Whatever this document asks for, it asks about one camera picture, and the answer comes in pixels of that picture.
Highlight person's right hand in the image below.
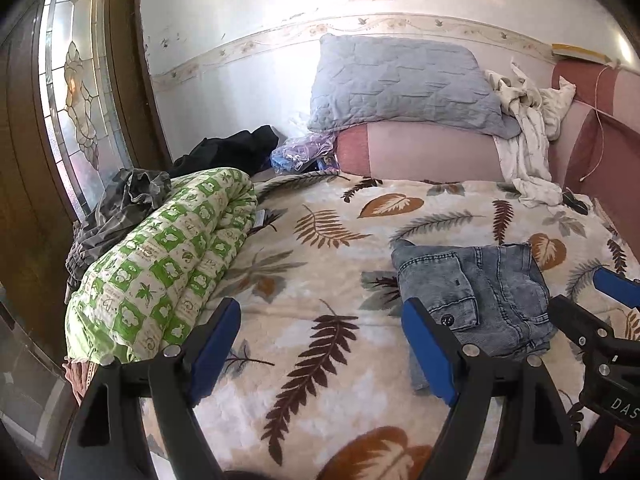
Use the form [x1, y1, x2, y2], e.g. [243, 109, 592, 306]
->
[599, 432, 630, 475]

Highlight small black object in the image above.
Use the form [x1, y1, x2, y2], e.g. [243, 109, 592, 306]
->
[562, 187, 592, 217]

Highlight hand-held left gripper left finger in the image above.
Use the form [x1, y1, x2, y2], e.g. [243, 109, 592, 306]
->
[60, 297, 243, 480]

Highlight blue denim pants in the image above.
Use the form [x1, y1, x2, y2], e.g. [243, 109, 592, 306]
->
[391, 242, 558, 393]

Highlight white crumpled cloth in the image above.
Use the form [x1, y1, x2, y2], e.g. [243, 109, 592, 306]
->
[484, 62, 577, 208]

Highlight pink padded side cushion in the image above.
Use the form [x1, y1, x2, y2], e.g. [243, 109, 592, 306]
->
[549, 59, 640, 256]

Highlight camouflage cloth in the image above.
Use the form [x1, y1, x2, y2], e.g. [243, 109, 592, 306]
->
[65, 167, 173, 291]

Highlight grey quilted pillow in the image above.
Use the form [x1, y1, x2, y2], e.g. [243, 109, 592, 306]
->
[306, 34, 521, 138]

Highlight yellow book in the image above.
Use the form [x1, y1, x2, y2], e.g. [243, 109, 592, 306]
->
[551, 42, 621, 67]

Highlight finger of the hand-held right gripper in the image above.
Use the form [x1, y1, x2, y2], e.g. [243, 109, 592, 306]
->
[547, 294, 617, 358]
[592, 266, 640, 312]

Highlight black clothing pile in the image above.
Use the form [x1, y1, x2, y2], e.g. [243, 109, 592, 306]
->
[167, 126, 280, 178]

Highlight wooden door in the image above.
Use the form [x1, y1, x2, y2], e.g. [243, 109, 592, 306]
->
[0, 0, 173, 411]

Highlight thin charging cable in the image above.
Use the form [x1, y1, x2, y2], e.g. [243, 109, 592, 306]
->
[580, 62, 621, 182]

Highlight green patterned rolled quilt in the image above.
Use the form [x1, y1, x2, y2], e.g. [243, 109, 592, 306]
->
[65, 167, 258, 366]

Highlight purple plastic bag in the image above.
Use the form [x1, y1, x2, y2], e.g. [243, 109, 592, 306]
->
[270, 132, 337, 173]

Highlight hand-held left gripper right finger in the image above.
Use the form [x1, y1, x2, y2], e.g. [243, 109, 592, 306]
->
[402, 297, 583, 480]

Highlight pink knitted cloth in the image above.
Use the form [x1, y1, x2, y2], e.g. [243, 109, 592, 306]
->
[62, 357, 97, 407]

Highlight stained glass door pane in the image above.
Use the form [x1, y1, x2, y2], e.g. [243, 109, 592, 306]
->
[39, 0, 133, 221]

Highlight leaf print fleece blanket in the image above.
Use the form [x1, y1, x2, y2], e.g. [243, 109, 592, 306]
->
[140, 170, 640, 480]

